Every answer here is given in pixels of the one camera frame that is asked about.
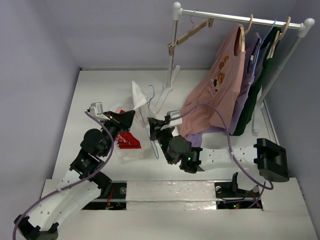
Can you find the lilac t-shirt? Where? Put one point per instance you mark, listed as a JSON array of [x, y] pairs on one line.
[[217, 102]]

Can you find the dark green t-shirt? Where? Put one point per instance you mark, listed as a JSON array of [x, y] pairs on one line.
[[251, 86]]

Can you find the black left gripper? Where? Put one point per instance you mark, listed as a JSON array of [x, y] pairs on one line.
[[123, 120]]

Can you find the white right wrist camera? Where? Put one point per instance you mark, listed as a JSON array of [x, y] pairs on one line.
[[172, 119]]

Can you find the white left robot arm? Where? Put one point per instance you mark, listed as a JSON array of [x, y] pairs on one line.
[[83, 182]]

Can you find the white red printed t-shirt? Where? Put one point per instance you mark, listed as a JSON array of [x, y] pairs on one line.
[[132, 145]]

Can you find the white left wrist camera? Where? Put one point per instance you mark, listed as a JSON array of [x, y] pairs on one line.
[[96, 111]]

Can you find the wooden clip hanger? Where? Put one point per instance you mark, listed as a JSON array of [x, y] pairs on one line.
[[195, 29]]

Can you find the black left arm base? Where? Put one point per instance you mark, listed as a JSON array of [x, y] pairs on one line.
[[114, 200]]

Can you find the wooden hanger under green shirt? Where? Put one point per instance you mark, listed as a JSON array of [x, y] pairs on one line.
[[279, 36]]

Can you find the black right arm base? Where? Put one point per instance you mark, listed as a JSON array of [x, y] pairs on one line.
[[230, 197]]

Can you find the pink t-shirt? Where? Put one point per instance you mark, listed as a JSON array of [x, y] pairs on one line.
[[213, 100]]

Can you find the blue hanger under lilac shirt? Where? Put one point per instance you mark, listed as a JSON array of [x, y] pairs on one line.
[[265, 35]]

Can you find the wooden hanger under pink shirt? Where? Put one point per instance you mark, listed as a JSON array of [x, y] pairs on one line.
[[243, 33]]

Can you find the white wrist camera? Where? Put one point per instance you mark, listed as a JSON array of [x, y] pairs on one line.
[[96, 111], [172, 119]]

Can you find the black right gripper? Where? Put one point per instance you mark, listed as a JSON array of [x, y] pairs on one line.
[[160, 130]]

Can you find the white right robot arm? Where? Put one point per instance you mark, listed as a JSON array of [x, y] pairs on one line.
[[263, 161]]

